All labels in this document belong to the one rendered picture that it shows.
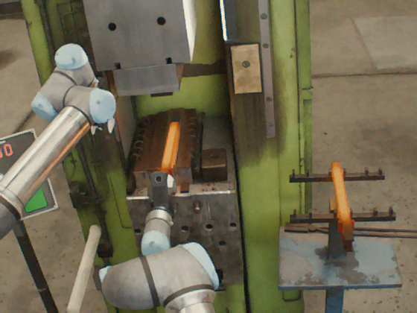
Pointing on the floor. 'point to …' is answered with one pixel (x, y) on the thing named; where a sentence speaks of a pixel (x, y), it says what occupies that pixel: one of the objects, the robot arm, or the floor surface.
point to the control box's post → (34, 267)
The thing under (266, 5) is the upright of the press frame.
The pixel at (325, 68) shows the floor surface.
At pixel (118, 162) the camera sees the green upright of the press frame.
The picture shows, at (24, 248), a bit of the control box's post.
